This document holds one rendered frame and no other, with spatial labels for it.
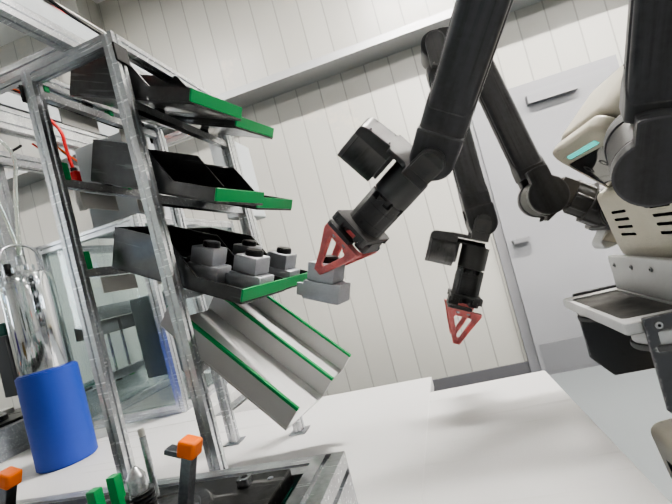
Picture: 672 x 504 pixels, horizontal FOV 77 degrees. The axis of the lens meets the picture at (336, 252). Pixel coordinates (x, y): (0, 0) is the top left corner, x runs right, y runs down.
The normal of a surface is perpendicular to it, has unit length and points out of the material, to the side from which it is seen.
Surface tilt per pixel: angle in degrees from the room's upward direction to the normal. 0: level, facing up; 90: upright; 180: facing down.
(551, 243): 90
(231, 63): 90
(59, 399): 90
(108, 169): 90
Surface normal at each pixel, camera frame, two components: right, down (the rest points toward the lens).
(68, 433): 0.73, -0.22
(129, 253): -0.40, 0.07
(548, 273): -0.20, 0.02
